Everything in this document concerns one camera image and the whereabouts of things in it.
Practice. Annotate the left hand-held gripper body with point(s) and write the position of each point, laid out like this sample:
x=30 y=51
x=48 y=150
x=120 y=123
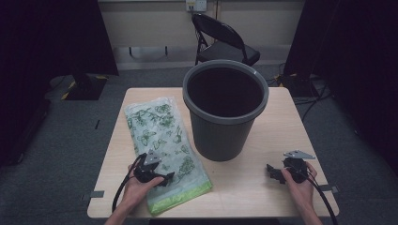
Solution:
x=147 y=170

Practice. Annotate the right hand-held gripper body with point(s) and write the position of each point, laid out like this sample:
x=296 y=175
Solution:
x=295 y=170

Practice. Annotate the green printed plastic garbage bag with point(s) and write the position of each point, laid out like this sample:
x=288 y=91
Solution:
x=159 y=134

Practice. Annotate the dark plastic trash bin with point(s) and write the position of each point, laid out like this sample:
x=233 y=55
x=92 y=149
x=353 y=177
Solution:
x=219 y=140

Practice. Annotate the person's left hand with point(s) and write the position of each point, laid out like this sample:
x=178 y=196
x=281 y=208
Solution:
x=137 y=190

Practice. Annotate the person's right hand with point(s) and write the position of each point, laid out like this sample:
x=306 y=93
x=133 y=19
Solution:
x=302 y=193

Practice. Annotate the small black floor tape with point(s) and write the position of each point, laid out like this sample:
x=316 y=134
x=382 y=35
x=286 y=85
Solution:
x=97 y=124

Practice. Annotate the black stand base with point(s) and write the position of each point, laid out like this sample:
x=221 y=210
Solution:
x=86 y=89

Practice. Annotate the yellow black floor tape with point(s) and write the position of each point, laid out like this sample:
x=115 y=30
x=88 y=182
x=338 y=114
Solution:
x=68 y=90

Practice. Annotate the black folding chair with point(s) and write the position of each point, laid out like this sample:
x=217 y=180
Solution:
x=231 y=51

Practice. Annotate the dark curtain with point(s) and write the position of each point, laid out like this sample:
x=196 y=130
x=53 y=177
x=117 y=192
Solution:
x=47 y=47
x=353 y=47

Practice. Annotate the white wall socket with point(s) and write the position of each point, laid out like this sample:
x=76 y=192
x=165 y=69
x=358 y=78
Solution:
x=196 y=5

